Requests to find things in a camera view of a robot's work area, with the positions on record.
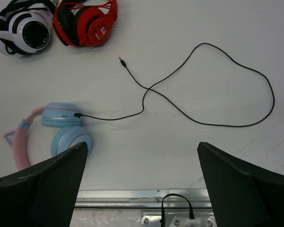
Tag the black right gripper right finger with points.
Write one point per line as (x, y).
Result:
(241, 193)

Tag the pink blue cat-ear headphones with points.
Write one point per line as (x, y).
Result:
(66, 117)

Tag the white black headphones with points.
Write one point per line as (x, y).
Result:
(25, 26)

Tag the red black headphones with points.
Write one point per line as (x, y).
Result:
(78, 25)

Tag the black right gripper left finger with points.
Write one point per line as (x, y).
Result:
(44, 194)

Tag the aluminium table edge rail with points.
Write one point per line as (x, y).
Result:
(138, 199)

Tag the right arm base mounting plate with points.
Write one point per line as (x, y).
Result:
(154, 220)

